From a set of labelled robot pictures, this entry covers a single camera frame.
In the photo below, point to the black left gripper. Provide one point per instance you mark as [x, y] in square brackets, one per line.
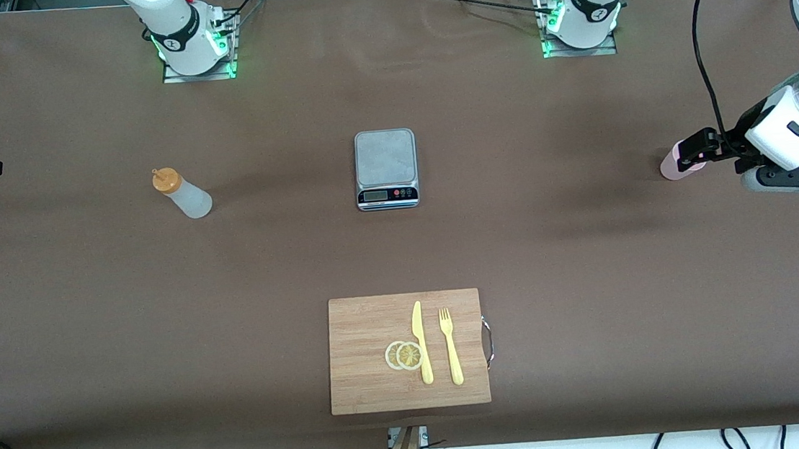
[734, 139]

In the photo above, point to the pink plastic cup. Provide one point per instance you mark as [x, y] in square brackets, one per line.
[671, 168]

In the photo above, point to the squeeze bottle with orange cap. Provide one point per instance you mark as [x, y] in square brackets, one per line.
[187, 198]

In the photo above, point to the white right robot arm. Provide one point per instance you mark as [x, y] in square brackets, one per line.
[172, 27]

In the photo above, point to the brown table cover sheet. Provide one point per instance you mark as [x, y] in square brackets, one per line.
[89, 317]

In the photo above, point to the silver digital kitchen scale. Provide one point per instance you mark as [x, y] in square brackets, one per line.
[384, 161]

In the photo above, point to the yellow plastic fork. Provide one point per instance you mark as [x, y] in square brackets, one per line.
[452, 357]

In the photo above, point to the yellow plastic knife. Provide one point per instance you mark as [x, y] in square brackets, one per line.
[418, 324]

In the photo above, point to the lemon slice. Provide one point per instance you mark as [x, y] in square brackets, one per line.
[409, 356]
[390, 356]

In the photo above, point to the wooden cutting board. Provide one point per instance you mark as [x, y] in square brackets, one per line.
[360, 358]

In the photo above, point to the metal corner bracket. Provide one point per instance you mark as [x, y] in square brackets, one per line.
[423, 436]

